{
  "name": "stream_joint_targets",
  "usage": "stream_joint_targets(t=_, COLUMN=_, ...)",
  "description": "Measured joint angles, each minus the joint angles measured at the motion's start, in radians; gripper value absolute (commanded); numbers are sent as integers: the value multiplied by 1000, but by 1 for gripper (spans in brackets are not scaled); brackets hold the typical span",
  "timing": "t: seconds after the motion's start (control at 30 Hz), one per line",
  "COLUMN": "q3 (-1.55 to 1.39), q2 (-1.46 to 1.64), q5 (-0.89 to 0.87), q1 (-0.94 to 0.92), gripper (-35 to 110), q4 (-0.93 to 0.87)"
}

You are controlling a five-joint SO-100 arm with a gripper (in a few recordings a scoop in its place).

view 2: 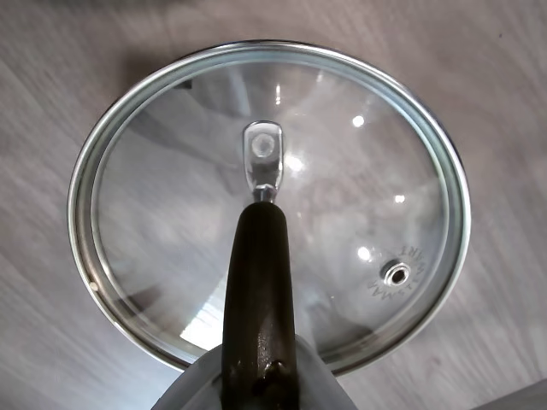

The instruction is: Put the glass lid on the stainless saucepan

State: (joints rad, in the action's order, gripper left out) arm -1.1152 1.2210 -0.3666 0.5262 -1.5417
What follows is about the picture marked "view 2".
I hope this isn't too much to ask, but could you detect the glass lid with black handle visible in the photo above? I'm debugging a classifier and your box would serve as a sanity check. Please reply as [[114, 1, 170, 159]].
[[67, 39, 472, 410]]

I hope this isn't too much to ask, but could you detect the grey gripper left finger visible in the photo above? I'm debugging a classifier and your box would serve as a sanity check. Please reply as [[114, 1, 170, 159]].
[[160, 341, 232, 410]]

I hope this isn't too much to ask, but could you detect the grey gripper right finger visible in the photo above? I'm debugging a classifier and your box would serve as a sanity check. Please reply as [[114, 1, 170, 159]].
[[293, 332, 361, 410]]

